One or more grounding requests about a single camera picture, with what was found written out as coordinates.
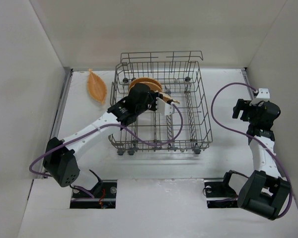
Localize round orange woven plate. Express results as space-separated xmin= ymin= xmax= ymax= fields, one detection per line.
xmin=129 ymin=81 xmax=162 ymax=92
xmin=129 ymin=77 xmax=162 ymax=87

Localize leaf-shaped orange woven plate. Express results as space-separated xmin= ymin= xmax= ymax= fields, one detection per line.
xmin=87 ymin=68 xmax=107 ymax=104

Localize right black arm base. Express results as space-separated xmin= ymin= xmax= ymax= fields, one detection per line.
xmin=202 ymin=170 xmax=248 ymax=209

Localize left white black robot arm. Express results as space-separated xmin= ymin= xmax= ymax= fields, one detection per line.
xmin=43 ymin=82 xmax=163 ymax=187

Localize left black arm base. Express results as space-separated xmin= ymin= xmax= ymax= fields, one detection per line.
xmin=70 ymin=170 xmax=118 ymax=209

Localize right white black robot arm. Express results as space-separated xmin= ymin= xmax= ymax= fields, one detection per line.
xmin=232 ymin=99 xmax=291 ymax=220

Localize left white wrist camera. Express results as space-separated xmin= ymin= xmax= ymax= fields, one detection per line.
xmin=156 ymin=98 xmax=175 ymax=116

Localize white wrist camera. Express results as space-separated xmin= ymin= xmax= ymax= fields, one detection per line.
xmin=250 ymin=88 xmax=270 ymax=106
xmin=156 ymin=98 xmax=175 ymax=116

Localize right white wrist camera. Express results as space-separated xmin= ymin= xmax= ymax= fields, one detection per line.
xmin=250 ymin=88 xmax=270 ymax=106

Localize grey wire dish rack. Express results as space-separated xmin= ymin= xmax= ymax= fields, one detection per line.
xmin=108 ymin=50 xmax=213 ymax=155

